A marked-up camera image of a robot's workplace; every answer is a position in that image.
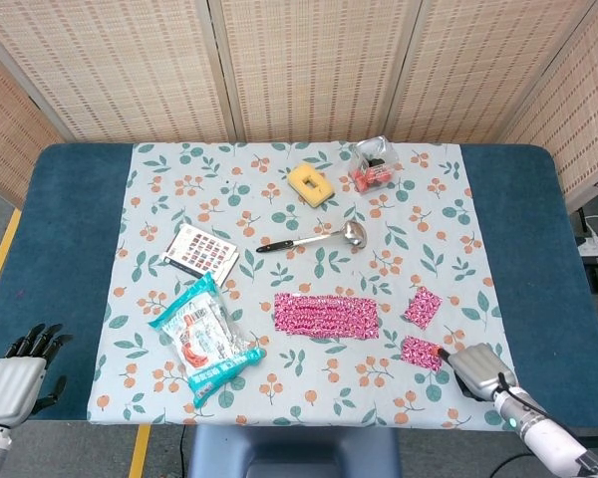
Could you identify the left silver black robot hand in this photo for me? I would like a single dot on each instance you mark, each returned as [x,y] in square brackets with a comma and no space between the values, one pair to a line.
[12,388]

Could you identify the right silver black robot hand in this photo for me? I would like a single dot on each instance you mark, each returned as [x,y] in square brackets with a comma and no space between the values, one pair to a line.
[478,371]

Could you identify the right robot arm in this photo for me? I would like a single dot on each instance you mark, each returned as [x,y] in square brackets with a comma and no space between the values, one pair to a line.
[543,430]

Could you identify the floral leaf fruit tablecloth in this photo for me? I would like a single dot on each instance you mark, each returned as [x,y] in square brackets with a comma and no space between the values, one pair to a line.
[309,299]

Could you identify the teal white snack packet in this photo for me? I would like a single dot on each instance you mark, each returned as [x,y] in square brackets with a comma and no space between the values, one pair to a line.
[204,338]

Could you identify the clear bag with red items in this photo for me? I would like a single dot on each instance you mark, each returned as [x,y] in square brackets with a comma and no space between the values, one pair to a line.
[371,167]

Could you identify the card with colourful stamp grid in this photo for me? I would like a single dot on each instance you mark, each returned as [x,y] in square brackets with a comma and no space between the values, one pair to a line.
[202,253]

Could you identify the yellow sponge with cutout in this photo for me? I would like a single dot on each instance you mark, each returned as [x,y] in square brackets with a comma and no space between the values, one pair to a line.
[310,184]

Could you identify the woven bamboo screen panel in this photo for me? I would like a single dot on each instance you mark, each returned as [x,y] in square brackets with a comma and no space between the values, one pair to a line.
[483,70]
[573,119]
[314,70]
[104,70]
[10,129]

